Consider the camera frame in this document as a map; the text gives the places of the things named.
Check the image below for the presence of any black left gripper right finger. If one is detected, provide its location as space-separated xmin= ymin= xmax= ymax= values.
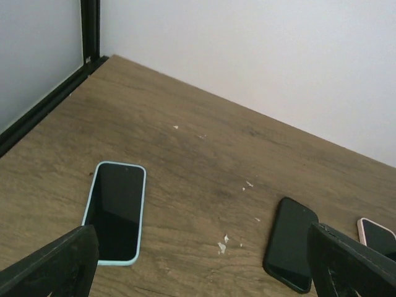
xmin=307 ymin=223 xmax=395 ymax=296

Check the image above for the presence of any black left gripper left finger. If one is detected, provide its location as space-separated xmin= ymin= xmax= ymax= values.
xmin=1 ymin=225 xmax=99 ymax=296

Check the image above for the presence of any pink phone case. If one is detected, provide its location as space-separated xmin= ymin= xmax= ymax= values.
xmin=357 ymin=218 xmax=395 ymax=250

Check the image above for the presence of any phone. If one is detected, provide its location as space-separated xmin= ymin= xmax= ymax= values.
xmin=262 ymin=197 xmax=319 ymax=294
xmin=82 ymin=161 xmax=147 ymax=266

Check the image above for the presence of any phone in light-blue case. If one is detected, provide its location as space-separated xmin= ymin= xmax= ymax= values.
xmin=82 ymin=161 xmax=147 ymax=266

